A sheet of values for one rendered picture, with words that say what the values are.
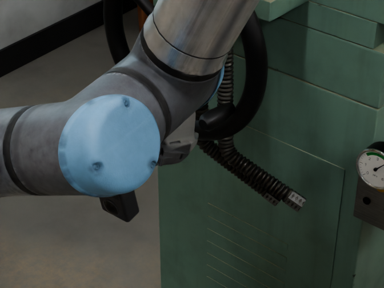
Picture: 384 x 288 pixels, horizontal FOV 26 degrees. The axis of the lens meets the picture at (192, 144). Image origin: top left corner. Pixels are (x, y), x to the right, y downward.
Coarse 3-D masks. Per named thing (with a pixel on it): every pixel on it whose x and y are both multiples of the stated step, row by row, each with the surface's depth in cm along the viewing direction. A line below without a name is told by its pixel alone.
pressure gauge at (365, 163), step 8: (376, 144) 115; (368, 152) 115; (376, 152) 113; (360, 160) 116; (368, 160) 115; (376, 160) 114; (360, 168) 117; (368, 168) 116; (360, 176) 117; (368, 176) 116; (376, 176) 115; (368, 184) 117; (376, 184) 116
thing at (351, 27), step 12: (288, 12) 122; (300, 12) 120; (312, 12) 119; (324, 12) 117; (336, 12) 116; (312, 24) 120; (324, 24) 118; (336, 24) 117; (348, 24) 115; (360, 24) 114; (372, 24) 113; (336, 36) 118; (348, 36) 116; (360, 36) 115; (372, 36) 114; (372, 48) 114
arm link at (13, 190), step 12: (12, 108) 83; (0, 120) 81; (0, 132) 80; (0, 144) 79; (0, 156) 79; (0, 168) 80; (0, 180) 80; (0, 192) 82; (12, 192) 82; (24, 192) 81
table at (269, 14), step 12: (264, 0) 111; (276, 0) 112; (288, 0) 114; (300, 0) 116; (312, 0) 118; (324, 0) 116; (336, 0) 115; (348, 0) 114; (360, 0) 112; (372, 0) 111; (264, 12) 112; (276, 12) 113; (348, 12) 115; (360, 12) 113; (372, 12) 112
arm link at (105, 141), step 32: (96, 96) 77; (128, 96) 76; (32, 128) 77; (64, 128) 74; (96, 128) 72; (128, 128) 75; (160, 128) 80; (32, 160) 76; (64, 160) 74; (96, 160) 72; (128, 160) 75; (32, 192) 80; (64, 192) 78; (96, 192) 75; (128, 192) 76
